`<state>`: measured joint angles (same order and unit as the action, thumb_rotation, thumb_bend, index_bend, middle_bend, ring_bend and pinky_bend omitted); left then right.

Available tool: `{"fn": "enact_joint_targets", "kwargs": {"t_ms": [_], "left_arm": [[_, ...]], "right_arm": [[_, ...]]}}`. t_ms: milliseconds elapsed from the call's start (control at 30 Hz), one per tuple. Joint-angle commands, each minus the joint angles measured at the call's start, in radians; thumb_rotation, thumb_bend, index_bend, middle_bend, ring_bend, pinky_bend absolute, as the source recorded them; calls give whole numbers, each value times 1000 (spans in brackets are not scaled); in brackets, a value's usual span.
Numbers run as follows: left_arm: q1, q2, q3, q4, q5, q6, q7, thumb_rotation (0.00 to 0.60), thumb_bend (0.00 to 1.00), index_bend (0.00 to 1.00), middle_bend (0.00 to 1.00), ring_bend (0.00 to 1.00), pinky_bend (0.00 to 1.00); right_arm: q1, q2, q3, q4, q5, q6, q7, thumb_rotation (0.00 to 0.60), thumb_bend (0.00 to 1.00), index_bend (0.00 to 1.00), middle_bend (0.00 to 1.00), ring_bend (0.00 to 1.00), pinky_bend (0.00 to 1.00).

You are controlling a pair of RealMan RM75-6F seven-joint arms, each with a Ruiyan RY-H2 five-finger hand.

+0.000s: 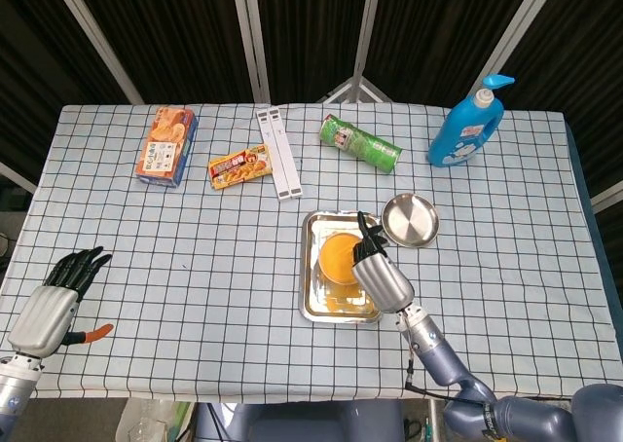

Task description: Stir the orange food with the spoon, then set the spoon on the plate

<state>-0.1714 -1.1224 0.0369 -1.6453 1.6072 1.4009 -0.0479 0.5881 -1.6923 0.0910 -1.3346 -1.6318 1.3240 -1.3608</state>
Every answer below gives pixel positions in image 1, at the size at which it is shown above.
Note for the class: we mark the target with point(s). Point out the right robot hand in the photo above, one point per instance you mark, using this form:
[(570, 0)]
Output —
[(382, 279)]

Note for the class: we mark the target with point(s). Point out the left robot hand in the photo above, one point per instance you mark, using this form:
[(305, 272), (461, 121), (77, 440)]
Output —
[(44, 315)]

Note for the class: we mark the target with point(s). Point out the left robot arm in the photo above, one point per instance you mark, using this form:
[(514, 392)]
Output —
[(14, 383)]

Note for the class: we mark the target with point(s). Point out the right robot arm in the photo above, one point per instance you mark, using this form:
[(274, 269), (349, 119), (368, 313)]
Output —
[(443, 359)]

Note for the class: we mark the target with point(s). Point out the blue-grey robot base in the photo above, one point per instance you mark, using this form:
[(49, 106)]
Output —
[(292, 422)]

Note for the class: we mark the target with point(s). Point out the beige round bowl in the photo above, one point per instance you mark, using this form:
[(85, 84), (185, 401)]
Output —
[(320, 267)]

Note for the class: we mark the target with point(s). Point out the rectangular steel tray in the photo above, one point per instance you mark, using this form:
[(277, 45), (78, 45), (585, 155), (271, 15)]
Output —
[(311, 232)]

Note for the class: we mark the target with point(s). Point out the round steel plate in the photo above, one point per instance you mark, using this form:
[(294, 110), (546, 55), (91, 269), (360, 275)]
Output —
[(409, 220)]

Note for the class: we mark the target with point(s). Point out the green chip can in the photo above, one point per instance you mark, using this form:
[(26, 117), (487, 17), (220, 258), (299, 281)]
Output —
[(360, 142)]

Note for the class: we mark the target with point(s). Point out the clear plastic container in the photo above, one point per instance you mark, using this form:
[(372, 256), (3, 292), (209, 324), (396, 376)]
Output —
[(146, 422)]

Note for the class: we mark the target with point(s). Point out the long white flat bar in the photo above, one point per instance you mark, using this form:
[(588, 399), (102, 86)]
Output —
[(277, 164), (287, 155)]

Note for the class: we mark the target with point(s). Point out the black grid white tablecloth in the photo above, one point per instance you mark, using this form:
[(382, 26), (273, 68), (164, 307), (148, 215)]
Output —
[(194, 276)]

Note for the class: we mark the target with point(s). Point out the blue detergent bottle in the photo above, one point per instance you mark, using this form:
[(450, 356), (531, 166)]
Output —
[(462, 135)]

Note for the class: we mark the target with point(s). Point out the yellow curry box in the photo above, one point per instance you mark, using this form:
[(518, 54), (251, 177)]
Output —
[(241, 167)]

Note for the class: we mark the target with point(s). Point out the orange and blue biscuit box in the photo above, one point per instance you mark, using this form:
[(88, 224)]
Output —
[(165, 150)]

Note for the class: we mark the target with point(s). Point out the dark folding screen white frame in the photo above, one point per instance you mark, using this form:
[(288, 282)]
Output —
[(311, 28)]

